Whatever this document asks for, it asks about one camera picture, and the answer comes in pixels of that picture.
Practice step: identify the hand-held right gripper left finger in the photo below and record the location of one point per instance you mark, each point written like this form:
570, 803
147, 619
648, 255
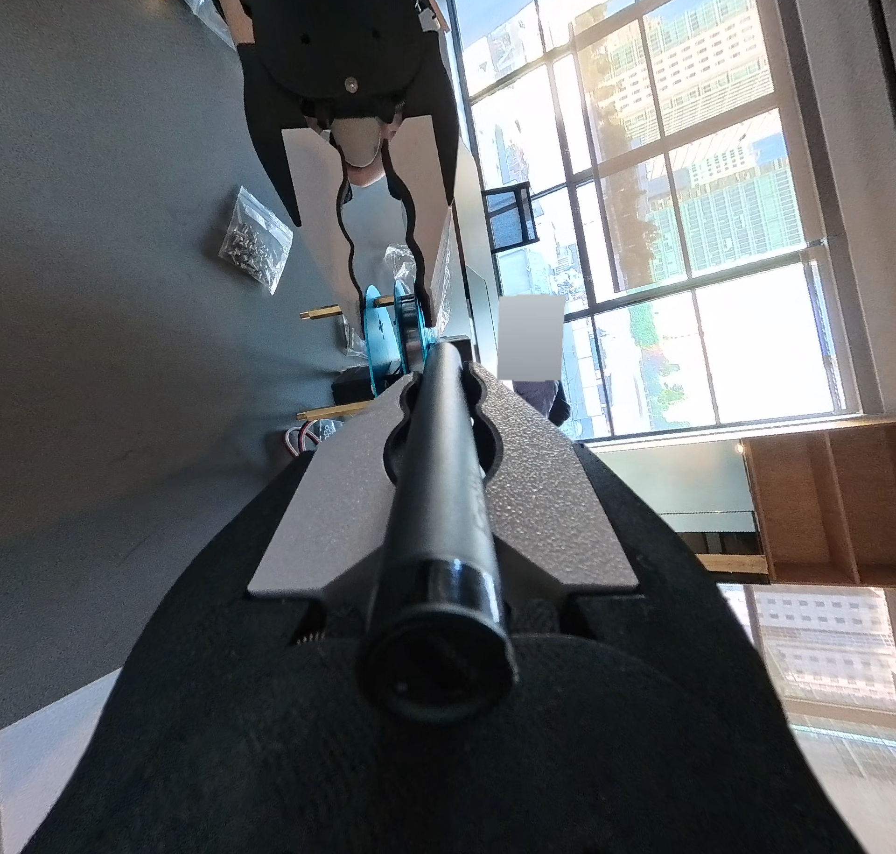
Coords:
329, 518

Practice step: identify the wooden shelf unit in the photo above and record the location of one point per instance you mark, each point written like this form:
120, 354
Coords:
826, 504

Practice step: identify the grey desk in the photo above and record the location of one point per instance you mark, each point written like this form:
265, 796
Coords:
105, 308

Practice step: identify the blue toy robot arm base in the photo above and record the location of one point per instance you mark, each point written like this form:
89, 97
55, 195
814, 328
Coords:
381, 336

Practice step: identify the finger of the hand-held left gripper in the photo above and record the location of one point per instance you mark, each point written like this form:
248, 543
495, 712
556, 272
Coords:
420, 167
315, 188

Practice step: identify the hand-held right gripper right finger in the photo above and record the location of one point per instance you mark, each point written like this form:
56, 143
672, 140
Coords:
560, 518

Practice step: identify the bag of metal screws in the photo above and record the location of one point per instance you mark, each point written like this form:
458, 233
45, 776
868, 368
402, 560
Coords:
255, 244

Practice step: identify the crumpled clear plastic bag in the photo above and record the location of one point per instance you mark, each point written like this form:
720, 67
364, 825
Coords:
402, 266

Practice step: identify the black mesh chair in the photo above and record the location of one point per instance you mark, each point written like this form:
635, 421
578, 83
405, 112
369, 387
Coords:
511, 223

